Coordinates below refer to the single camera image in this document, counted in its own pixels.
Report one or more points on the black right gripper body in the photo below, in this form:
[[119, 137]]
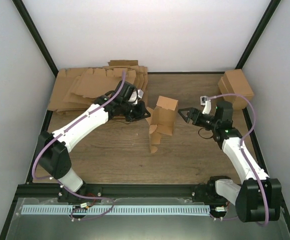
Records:
[[200, 122]]

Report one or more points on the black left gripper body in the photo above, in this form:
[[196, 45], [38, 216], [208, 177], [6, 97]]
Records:
[[132, 113]]

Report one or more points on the brown cardboard box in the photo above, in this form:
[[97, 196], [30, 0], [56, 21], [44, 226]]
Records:
[[235, 82], [162, 120]]

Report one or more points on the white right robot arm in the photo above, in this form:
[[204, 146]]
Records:
[[258, 198]]

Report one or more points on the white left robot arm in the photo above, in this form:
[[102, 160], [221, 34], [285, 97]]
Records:
[[53, 149]]

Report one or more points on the folded brown cardboard box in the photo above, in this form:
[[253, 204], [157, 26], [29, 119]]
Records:
[[235, 82]]

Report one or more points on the stack of flat cardboard blanks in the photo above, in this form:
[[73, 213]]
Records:
[[75, 89]]

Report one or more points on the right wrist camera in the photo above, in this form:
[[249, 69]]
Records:
[[206, 103]]

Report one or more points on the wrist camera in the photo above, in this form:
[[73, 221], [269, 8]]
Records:
[[206, 103], [136, 96]]

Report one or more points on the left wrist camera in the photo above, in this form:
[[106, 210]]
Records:
[[136, 96]]

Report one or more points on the white slotted cable duct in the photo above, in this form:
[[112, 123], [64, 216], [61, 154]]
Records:
[[119, 210]]

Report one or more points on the black aluminium frame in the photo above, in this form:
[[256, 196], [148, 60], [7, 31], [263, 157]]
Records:
[[30, 189]]

